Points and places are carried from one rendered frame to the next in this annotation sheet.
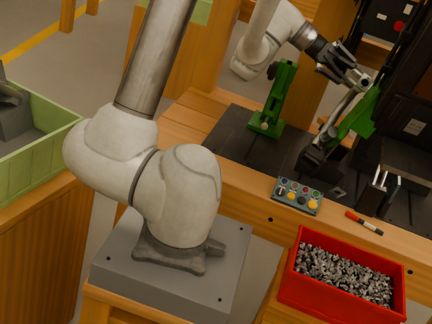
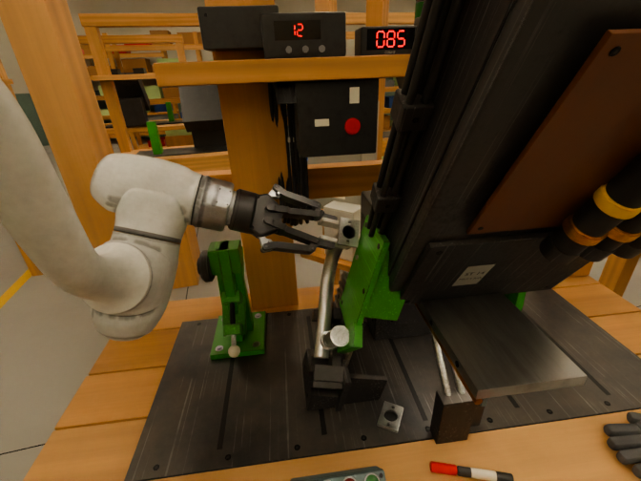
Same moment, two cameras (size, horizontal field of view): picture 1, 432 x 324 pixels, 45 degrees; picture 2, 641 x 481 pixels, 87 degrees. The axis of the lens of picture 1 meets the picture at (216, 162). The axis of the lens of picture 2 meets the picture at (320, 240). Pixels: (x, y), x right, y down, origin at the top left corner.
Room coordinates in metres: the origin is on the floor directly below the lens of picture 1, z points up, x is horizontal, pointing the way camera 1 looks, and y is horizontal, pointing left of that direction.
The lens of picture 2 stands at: (1.09, -0.19, 1.52)
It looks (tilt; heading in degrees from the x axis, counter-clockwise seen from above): 27 degrees down; 346
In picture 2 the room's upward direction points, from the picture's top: 2 degrees counter-clockwise
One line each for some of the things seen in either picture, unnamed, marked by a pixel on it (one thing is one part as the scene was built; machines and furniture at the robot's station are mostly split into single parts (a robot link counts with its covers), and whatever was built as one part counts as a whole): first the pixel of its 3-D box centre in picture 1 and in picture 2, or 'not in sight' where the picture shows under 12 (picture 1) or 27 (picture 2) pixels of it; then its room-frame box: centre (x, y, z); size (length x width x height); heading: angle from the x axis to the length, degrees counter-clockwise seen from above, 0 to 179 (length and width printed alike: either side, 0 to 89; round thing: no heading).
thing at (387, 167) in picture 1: (406, 148); (461, 303); (1.53, -0.57, 1.11); 0.39 x 0.16 x 0.03; 172
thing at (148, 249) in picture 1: (182, 236); not in sight; (0.99, 0.02, 0.95); 0.22 x 0.18 x 0.06; 95
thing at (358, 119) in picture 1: (368, 112); (377, 276); (1.58, -0.42, 1.17); 0.13 x 0.12 x 0.20; 82
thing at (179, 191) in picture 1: (183, 189); not in sight; (0.99, 0.05, 1.08); 0.18 x 0.16 x 0.22; 79
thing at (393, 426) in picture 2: (337, 192); (390, 416); (1.49, -0.42, 0.90); 0.06 x 0.04 x 0.01; 141
